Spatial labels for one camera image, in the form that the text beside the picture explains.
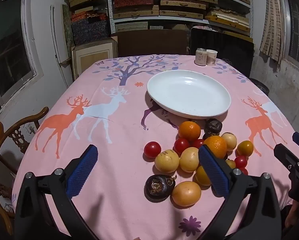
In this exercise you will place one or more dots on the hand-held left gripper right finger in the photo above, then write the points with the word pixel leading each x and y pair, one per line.
pixel 213 170

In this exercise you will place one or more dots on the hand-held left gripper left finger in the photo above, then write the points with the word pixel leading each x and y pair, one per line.
pixel 82 172

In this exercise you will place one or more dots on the orange-yellow passion fruit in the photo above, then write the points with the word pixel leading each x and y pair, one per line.
pixel 186 193
pixel 202 176

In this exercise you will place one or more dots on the small yellow passion fruit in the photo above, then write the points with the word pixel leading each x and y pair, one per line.
pixel 231 164

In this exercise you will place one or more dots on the orange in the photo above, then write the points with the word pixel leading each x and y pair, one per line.
pixel 218 145
pixel 189 130

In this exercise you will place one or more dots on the red cherry tomato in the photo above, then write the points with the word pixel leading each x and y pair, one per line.
pixel 240 161
pixel 152 149
pixel 244 171
pixel 197 143
pixel 181 145

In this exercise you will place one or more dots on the yellow-orange tomato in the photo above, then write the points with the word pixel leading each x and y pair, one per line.
pixel 245 148

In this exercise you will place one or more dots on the dark mangosteen with golden marks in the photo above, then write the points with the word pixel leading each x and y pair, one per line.
pixel 159 188

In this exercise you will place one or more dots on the white oval plate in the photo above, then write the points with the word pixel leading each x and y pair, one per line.
pixel 189 92

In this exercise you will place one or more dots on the person's right hand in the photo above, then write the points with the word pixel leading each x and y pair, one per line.
pixel 292 215

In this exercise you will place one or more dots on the pink deer print tablecloth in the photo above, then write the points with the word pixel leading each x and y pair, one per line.
pixel 129 140

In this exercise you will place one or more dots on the black round stool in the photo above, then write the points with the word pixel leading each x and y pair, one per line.
pixel 260 85

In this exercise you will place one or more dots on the barred window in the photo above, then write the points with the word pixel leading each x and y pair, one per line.
pixel 298 30

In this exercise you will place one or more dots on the paper cup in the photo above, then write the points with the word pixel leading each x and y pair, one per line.
pixel 212 58

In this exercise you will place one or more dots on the beige drink can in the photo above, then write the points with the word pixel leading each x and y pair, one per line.
pixel 201 57

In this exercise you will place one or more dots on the black panel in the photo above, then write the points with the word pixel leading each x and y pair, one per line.
pixel 229 47

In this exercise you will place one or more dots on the hanging bamboo mats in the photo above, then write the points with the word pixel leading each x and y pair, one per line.
pixel 273 22

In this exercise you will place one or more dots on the white leaning strip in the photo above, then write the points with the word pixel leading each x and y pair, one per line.
pixel 58 47

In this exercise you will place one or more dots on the stack of blue patterned boxes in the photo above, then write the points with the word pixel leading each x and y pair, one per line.
pixel 89 31

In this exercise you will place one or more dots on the dark brown board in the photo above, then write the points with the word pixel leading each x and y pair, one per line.
pixel 152 42

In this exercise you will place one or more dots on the green patterned panel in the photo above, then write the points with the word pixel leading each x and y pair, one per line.
pixel 67 30

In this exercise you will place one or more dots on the white framed sliding window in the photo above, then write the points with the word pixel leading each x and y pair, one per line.
pixel 7 50

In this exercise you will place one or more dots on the stack of orange patterned boxes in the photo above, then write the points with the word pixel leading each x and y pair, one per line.
pixel 89 17

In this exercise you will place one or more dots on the white metal shelf rack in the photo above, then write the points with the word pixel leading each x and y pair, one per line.
pixel 111 5

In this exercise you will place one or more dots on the beige picture frame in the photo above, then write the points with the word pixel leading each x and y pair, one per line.
pixel 94 57

